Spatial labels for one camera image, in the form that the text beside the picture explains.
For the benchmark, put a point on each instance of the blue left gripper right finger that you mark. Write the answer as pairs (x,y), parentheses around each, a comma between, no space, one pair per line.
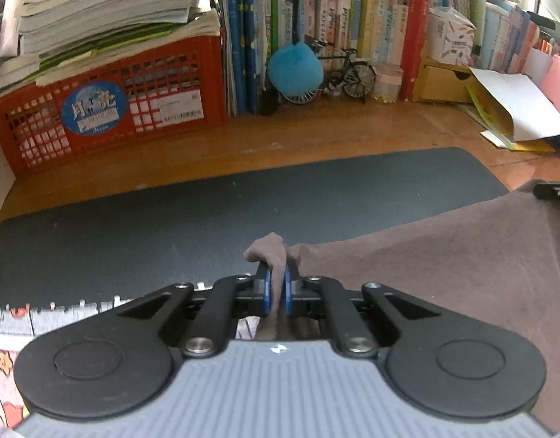
(292,289)

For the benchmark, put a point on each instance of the black desk mat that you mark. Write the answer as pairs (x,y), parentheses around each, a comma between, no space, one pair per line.
(131,244)

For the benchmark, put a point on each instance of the small pink container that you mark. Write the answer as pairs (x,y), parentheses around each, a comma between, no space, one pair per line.
(388,83)

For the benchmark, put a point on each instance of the brown t-shirt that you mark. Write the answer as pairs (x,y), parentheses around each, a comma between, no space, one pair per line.
(497,261)

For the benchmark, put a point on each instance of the cardboard box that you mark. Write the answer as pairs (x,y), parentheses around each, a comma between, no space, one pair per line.
(442,83)

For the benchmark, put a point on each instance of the red plastic crate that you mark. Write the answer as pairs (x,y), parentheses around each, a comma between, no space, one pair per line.
(172,88)

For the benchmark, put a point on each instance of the row of books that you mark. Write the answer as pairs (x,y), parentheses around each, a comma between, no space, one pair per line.
(488,34)

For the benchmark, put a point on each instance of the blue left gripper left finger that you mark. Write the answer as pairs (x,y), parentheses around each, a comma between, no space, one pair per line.
(263,288)

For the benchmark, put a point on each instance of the stack of papers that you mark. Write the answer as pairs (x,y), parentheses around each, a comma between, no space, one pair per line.
(41,39)

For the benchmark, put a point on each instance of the miniature bicycle model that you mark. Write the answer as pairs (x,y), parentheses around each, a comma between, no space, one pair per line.
(355,78)

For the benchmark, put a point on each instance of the blue plush ball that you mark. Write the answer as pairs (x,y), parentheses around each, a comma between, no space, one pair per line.
(295,70)

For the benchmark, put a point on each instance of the cartoon print mat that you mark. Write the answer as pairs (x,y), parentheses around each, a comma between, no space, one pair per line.
(69,373)

